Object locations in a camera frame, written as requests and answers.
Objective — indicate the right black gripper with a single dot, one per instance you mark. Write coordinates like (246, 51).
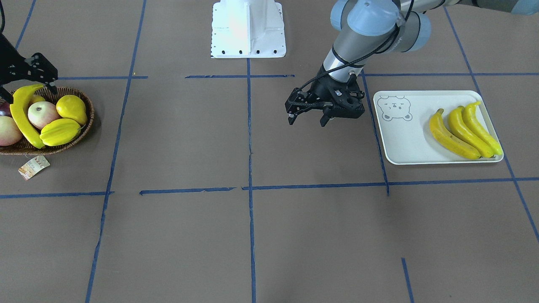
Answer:
(12, 67)

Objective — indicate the paper tag on basket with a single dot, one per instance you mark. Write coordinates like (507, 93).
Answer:
(33, 167)

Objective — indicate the dark red plum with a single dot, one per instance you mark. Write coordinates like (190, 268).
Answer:
(5, 109)

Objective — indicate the yellow pear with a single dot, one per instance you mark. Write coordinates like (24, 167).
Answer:
(72, 107)

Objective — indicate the pink yellow apple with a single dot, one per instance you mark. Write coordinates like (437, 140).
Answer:
(9, 131)

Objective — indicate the brown wicker basket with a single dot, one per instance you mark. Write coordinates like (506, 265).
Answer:
(24, 147)

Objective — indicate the yellow banana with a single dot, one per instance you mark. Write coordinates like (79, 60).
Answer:
(463, 132)
(470, 120)
(448, 140)
(19, 109)

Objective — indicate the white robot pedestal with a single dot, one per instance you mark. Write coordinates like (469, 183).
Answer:
(248, 29)

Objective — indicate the yellow starfruit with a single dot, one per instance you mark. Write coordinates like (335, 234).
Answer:
(60, 132)

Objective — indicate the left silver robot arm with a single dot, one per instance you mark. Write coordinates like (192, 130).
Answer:
(366, 28)

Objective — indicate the cream bear tray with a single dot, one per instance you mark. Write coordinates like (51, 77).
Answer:
(420, 127)

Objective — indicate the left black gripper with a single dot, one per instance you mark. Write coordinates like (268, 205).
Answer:
(321, 89)

